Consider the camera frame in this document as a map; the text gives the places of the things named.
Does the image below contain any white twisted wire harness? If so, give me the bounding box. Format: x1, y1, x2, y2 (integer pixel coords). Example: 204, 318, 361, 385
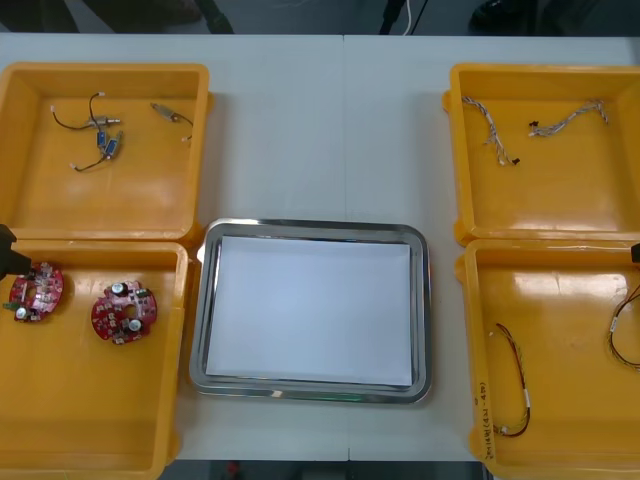
460, 95, 522, 167
527, 99, 610, 139

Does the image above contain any round red circuit board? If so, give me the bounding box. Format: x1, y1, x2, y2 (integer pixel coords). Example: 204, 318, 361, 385
90, 280, 159, 346
2, 260, 66, 325

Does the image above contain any steel tray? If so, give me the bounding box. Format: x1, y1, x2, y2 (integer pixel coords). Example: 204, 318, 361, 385
188, 217, 432, 405

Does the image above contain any yellow-orange plastic bin with handwriting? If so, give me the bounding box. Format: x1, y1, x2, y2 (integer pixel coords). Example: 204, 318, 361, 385
453, 238, 640, 480

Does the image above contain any black stand leg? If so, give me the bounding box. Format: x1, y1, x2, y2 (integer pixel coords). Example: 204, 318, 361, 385
192, 0, 236, 35
378, 0, 407, 35

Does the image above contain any white sheet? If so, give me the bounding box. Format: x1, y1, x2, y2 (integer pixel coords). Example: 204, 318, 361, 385
204, 234, 414, 389

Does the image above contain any red green-yellow wire harness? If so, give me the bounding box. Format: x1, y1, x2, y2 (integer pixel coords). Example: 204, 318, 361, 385
488, 323, 534, 437
605, 284, 640, 372

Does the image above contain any silver solenoid with black cable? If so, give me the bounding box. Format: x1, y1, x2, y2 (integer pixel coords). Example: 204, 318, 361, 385
149, 101, 196, 144
49, 103, 124, 132

